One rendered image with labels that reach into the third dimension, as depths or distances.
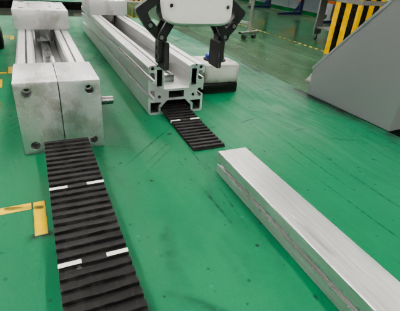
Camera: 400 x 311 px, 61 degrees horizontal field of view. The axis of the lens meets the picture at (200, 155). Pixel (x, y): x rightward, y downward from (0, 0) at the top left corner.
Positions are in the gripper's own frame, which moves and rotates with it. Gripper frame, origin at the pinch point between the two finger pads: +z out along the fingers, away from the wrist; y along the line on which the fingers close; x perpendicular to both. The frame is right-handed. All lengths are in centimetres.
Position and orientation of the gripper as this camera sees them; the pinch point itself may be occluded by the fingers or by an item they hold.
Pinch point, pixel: (189, 58)
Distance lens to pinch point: 53.0
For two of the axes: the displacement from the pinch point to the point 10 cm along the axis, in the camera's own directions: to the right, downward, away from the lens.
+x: -4.1, -4.7, 7.8
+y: 9.1, -1.4, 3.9
